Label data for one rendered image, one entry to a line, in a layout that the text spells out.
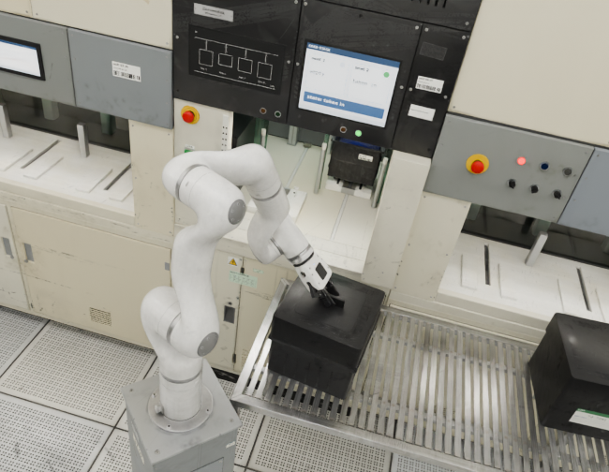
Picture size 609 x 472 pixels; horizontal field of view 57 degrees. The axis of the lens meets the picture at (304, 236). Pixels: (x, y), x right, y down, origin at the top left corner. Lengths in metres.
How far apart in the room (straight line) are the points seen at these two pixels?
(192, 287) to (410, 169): 0.81
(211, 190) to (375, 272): 0.97
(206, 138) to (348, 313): 0.78
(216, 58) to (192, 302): 0.82
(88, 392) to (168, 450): 1.15
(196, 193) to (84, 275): 1.50
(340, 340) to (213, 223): 0.62
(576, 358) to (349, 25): 1.21
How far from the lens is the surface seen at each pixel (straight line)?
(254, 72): 1.83
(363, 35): 1.72
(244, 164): 1.32
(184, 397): 1.66
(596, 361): 1.97
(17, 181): 2.60
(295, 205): 2.36
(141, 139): 2.11
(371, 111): 1.79
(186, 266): 1.34
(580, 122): 1.83
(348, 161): 2.47
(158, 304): 1.49
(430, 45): 1.71
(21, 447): 2.72
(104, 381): 2.84
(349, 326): 1.71
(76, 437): 2.69
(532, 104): 1.79
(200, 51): 1.88
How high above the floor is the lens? 2.23
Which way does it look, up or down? 37 degrees down
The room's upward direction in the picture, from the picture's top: 10 degrees clockwise
